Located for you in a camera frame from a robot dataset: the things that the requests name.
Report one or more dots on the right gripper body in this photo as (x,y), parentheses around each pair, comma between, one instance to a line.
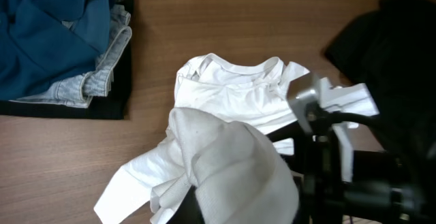
(317,158)

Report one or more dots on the white t-shirt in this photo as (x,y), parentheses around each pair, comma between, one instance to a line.
(216,144)

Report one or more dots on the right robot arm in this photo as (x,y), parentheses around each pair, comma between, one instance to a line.
(396,185)

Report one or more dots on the black t-shirt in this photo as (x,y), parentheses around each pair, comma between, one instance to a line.
(392,51)

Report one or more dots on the folded black garment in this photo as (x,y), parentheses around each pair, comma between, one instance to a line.
(103,108)

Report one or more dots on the folded light denim garment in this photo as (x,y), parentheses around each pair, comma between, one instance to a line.
(78,91)

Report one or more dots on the folded blue shirt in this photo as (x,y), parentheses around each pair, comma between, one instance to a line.
(43,41)

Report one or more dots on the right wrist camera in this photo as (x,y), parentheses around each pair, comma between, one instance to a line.
(309,89)

